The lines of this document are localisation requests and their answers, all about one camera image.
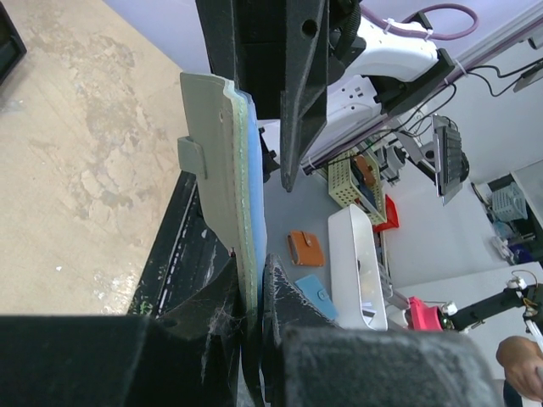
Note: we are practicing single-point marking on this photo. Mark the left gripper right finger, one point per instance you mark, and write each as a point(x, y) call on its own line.
point(308, 360)

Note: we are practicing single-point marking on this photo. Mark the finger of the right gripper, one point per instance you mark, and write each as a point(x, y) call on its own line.
point(304, 98)
point(245, 42)

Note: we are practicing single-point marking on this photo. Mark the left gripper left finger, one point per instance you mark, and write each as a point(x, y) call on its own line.
point(188, 357)

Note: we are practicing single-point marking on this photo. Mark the mint green card holder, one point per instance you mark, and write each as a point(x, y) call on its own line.
point(222, 149)

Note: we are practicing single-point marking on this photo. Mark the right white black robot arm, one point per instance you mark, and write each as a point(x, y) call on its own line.
point(398, 62)

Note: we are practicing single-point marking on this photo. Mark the person's bare hand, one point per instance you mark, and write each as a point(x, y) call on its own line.
point(521, 359)

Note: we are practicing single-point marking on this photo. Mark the white rectangular tray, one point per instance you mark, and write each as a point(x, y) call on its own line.
point(356, 288)

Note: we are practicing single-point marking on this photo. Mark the blue leather wallet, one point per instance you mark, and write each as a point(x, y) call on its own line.
point(317, 294)

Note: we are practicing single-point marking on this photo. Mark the green perforated basket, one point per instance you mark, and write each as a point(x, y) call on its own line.
point(348, 184)

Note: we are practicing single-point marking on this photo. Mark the orange leather wallet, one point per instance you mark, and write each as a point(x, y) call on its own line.
point(305, 249)

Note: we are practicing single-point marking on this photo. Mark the pink plastic object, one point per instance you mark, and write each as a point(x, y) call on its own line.
point(421, 317)

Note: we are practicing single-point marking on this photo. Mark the red plastic tray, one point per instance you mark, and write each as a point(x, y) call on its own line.
point(392, 221)

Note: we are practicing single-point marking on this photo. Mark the black keyboard on stand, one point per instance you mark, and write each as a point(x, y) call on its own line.
point(451, 166)

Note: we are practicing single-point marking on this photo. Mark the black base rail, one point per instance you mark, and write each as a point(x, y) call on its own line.
point(185, 257)

